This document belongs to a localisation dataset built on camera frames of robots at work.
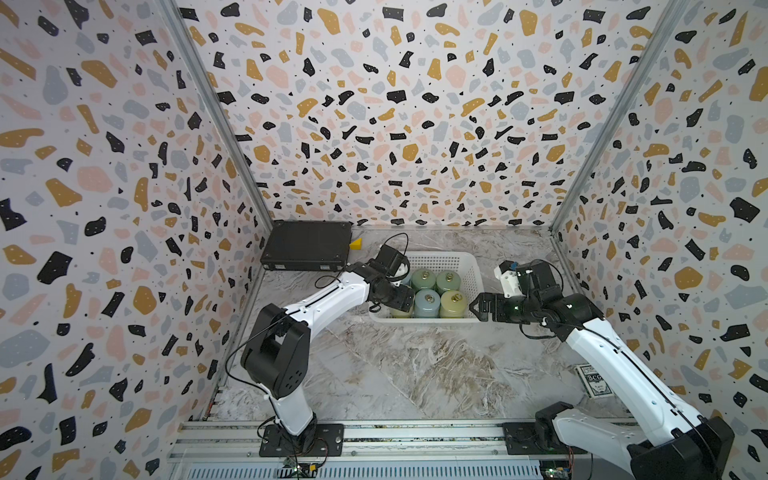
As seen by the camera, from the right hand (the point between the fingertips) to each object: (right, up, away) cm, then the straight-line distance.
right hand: (483, 307), depth 77 cm
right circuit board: (+16, -38, -6) cm, 41 cm away
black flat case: (-57, +17, +36) cm, 70 cm away
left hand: (-20, +1, +11) cm, 23 cm away
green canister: (-14, +6, +18) cm, 24 cm away
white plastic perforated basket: (+1, +10, +23) cm, 25 cm away
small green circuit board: (-45, -37, -7) cm, 59 cm away
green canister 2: (-7, +5, +18) cm, 20 cm away
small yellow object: (-38, +18, +36) cm, 55 cm away
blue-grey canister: (-13, -1, +13) cm, 19 cm away
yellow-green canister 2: (-6, -1, +13) cm, 14 cm away
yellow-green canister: (-24, -5, +20) cm, 32 cm away
